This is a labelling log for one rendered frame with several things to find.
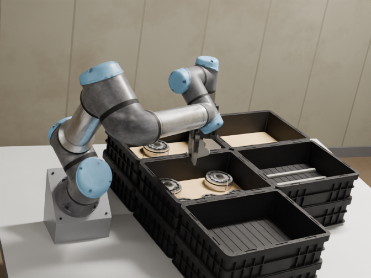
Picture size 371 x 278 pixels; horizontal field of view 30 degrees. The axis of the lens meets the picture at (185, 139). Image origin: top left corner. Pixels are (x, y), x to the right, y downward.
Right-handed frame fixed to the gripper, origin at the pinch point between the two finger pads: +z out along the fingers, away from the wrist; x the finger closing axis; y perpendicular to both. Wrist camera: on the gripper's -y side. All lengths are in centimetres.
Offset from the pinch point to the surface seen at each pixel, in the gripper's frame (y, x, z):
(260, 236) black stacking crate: 22.2, -18.2, 20.1
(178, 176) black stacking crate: -0.5, 15.9, 13.8
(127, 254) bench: -21.0, -10.9, 30.7
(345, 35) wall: 142, 206, -4
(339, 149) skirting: 157, 215, 79
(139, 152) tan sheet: -12.0, 37.8, 13.3
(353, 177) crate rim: 65, 8, 10
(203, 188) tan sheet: 8.5, 11.4, 16.6
